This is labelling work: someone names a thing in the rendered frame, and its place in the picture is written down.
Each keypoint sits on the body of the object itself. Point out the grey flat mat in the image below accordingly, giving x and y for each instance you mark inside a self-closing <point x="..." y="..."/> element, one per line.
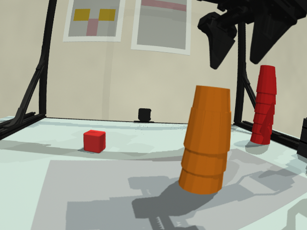
<point x="144" y="194"/>

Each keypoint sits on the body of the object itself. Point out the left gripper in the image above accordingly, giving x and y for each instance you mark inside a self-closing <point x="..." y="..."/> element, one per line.
<point x="272" y="18"/>

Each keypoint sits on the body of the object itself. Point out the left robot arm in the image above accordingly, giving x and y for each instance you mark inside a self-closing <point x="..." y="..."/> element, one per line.
<point x="219" y="2"/>

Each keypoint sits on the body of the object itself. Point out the red cup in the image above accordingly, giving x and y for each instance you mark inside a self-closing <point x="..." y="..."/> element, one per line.
<point x="262" y="129"/>
<point x="263" y="119"/>
<point x="265" y="98"/>
<point x="267" y="80"/>
<point x="260" y="139"/>
<point x="264" y="108"/>

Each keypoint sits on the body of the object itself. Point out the red cube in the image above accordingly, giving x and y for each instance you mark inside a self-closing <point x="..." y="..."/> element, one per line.
<point x="94" y="141"/>

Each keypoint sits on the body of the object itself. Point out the orange cup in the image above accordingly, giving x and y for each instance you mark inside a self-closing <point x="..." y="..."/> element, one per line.
<point x="209" y="125"/>
<point x="200" y="184"/>
<point x="204" y="164"/>

